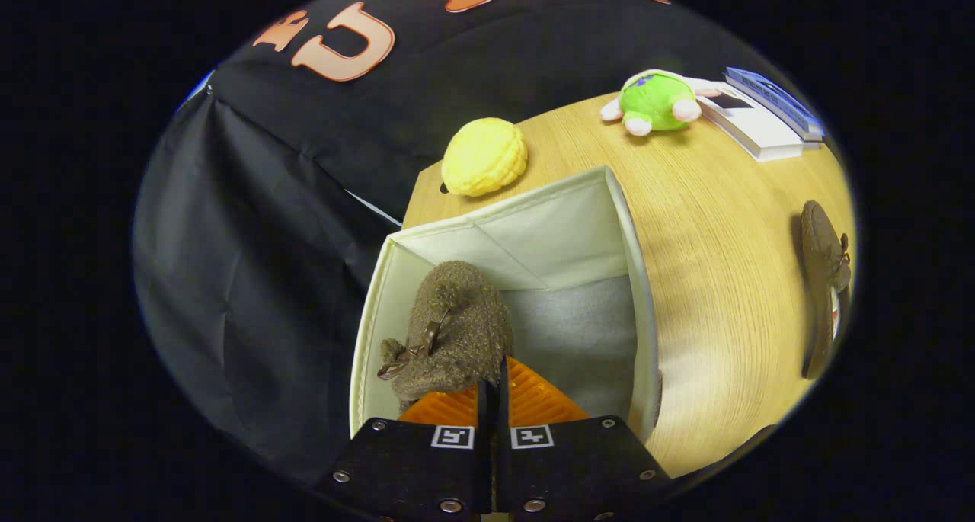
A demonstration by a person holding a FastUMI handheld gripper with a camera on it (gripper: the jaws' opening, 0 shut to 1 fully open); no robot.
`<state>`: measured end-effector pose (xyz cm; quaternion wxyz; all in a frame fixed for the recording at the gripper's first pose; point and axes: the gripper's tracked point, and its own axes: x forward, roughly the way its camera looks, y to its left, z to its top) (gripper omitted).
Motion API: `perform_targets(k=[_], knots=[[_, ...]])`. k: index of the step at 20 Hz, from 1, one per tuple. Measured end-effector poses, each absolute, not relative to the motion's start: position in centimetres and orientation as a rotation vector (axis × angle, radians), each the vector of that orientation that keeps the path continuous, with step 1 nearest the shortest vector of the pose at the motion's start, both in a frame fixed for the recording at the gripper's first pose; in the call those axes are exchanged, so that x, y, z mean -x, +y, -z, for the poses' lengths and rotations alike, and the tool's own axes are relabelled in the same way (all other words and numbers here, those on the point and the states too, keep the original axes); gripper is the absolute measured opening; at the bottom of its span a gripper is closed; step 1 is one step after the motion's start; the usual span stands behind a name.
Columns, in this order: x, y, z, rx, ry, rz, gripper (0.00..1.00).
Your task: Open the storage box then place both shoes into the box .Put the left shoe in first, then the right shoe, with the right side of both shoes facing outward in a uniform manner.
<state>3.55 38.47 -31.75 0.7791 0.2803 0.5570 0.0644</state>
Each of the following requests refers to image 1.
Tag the brown fuzzy shoe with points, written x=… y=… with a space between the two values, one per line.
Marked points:
x=465 y=331
x=819 y=248

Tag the grey fabric storage box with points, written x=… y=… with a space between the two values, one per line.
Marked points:
x=564 y=240

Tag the green and white plush toy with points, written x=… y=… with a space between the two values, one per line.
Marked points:
x=655 y=103

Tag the black backdrop cloth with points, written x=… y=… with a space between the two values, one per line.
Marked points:
x=251 y=240

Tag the yellow plush bread toy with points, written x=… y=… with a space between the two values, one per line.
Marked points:
x=484 y=156

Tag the white book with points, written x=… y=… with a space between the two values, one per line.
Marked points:
x=750 y=126

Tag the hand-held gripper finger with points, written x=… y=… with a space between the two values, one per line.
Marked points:
x=484 y=446
x=503 y=446

